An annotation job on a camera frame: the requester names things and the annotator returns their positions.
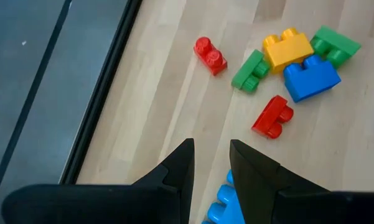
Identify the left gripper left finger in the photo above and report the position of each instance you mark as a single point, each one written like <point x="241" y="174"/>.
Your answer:
<point x="161" y="199"/>

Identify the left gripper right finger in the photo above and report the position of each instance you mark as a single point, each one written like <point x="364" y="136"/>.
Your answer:
<point x="267" y="199"/>

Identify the blue long block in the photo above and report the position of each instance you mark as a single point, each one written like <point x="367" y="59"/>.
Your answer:
<point x="224" y="205"/>

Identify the red small block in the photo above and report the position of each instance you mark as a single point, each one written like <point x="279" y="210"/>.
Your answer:
<point x="270" y="115"/>
<point x="210" y="57"/>

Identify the blue medium block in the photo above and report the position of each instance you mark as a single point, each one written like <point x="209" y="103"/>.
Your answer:
<point x="311" y="81"/>

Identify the green small block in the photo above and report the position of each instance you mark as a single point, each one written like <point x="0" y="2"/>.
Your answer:
<point x="336" y="43"/>
<point x="247" y="73"/>

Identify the yellow medium block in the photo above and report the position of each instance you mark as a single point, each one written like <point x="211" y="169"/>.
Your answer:
<point x="289" y="51"/>

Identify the black metal table frame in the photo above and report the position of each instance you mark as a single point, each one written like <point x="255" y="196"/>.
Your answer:
<point x="102" y="81"/>

